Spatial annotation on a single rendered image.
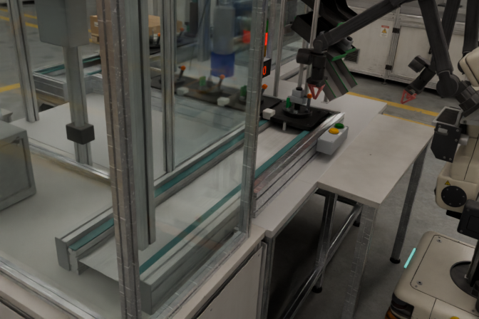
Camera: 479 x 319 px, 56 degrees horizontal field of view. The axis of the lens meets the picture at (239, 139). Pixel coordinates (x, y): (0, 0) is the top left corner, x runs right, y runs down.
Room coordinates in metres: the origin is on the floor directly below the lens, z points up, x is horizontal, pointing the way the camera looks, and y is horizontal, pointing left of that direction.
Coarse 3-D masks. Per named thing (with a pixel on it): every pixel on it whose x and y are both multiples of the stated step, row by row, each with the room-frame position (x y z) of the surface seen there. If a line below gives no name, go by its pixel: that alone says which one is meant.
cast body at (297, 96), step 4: (296, 88) 1.98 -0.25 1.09; (300, 88) 1.97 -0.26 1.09; (292, 92) 1.97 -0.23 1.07; (296, 92) 1.96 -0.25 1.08; (300, 92) 1.95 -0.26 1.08; (288, 96) 2.00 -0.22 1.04; (292, 96) 1.97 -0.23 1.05; (296, 96) 1.96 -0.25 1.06; (300, 96) 1.95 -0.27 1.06; (292, 100) 1.97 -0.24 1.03; (296, 100) 1.96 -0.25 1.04; (300, 100) 1.95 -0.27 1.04; (304, 100) 1.97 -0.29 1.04
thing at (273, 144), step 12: (264, 120) 1.92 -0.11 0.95; (264, 132) 1.85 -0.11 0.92; (276, 132) 1.86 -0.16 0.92; (288, 132) 1.87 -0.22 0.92; (300, 132) 1.87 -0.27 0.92; (264, 144) 1.73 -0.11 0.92; (276, 144) 1.74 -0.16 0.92; (288, 144) 1.68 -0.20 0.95; (264, 156) 1.62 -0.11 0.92; (276, 156) 1.56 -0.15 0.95; (264, 168) 1.46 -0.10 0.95
